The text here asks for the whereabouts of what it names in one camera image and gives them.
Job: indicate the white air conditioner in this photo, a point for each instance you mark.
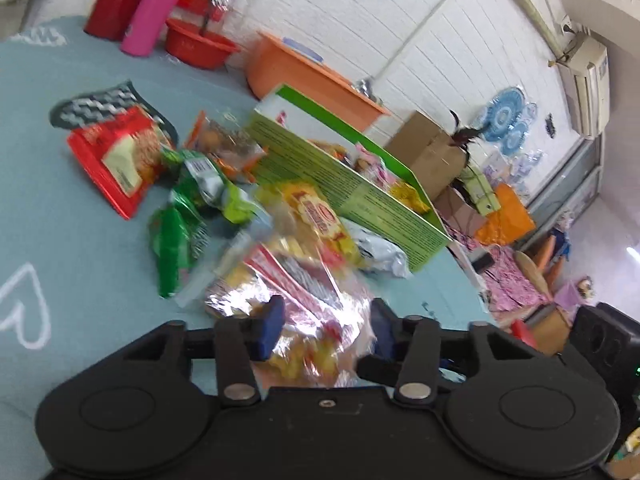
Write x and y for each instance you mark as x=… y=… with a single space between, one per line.
x=587 y=85

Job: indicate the steel bowl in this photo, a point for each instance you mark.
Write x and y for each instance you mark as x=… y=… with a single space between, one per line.
x=367 y=87

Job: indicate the purple paper fan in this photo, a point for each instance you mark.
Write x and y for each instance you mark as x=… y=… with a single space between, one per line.
x=531 y=114

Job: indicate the small blue paper fan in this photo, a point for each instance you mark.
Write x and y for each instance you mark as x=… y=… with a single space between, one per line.
x=515 y=137

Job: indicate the orange bag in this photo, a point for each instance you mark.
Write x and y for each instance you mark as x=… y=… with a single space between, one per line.
x=505 y=215

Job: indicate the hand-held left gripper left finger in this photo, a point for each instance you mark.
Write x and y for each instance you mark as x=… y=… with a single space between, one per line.
x=267 y=330

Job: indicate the small cardboard box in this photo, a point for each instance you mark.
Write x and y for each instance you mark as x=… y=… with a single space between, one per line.
x=455 y=210

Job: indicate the red thermos jug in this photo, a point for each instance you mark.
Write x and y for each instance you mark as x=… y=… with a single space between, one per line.
x=115 y=5

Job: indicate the pink bottle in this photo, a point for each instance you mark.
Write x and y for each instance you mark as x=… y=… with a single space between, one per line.
x=150 y=15

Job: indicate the glass pitcher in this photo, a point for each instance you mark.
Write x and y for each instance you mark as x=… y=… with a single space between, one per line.
x=220 y=5

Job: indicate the green cardboard box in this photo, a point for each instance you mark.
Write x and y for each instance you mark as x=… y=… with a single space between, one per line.
x=350 y=185

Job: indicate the clear yellow popcorn packet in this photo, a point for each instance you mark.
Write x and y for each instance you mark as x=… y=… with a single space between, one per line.
x=310 y=285

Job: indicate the large blue paper fan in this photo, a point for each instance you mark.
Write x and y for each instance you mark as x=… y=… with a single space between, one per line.
x=502 y=112

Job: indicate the pink floral cloth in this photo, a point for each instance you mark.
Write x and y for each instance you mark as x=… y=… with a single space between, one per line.
x=515 y=280

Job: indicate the blue lid container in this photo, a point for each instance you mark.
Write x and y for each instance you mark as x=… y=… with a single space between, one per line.
x=305 y=50

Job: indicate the small green box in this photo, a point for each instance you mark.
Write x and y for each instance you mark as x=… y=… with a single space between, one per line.
x=480 y=190

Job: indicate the large cardboard box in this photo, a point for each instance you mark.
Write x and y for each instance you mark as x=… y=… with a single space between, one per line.
x=425 y=155

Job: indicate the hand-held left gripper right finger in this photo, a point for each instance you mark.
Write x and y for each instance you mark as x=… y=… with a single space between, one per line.
x=382 y=327

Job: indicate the purple leaf plant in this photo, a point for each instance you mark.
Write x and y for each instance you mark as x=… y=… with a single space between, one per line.
x=467 y=135

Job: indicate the yellow packet red label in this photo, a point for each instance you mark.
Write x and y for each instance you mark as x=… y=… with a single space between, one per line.
x=320 y=220

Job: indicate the pink snack packet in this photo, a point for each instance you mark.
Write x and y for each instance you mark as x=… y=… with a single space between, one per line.
x=372 y=167

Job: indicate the red noodle packet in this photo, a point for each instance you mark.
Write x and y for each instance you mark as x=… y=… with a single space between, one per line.
x=90 y=150

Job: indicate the orange fruit print packet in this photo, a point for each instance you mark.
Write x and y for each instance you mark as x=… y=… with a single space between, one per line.
x=225 y=145

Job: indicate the white snack packet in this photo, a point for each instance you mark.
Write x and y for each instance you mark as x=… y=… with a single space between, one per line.
x=375 y=250

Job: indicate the red plastic basin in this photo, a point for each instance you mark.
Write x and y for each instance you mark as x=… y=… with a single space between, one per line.
x=195 y=47

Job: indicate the orange plastic basin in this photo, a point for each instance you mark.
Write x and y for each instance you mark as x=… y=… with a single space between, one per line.
x=290 y=80

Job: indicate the yellow chips bag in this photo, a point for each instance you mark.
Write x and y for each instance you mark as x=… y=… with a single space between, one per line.
x=407 y=197

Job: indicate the teal printed tablecloth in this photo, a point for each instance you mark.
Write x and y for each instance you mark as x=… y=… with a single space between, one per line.
x=60 y=240

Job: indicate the dark green snack packet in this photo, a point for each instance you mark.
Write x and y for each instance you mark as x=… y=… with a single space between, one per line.
x=170 y=245

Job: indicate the green packet white barcode label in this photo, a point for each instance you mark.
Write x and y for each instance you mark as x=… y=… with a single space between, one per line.
x=200 y=175

